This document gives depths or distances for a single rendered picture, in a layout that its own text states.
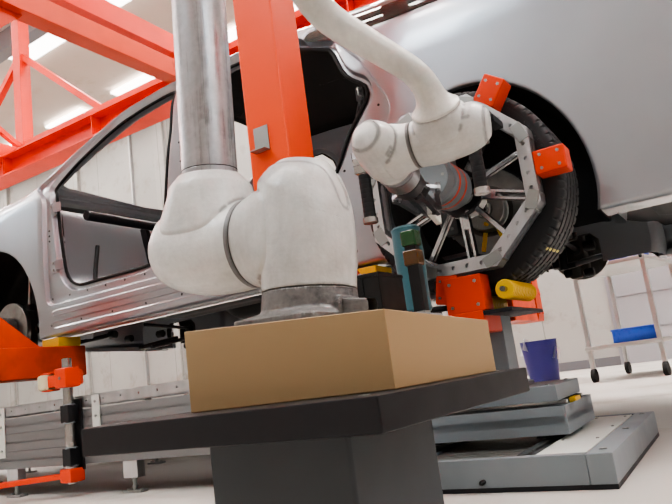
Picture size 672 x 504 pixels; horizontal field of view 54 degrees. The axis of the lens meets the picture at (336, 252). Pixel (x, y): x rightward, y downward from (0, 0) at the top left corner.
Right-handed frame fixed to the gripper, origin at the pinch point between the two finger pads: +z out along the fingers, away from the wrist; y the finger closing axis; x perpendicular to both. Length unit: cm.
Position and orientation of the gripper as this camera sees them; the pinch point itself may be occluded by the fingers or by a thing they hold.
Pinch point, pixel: (434, 214)
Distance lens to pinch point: 173.1
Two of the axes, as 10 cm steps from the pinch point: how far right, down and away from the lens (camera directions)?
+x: 0.1, 9.1, -4.1
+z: 4.7, 3.6, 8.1
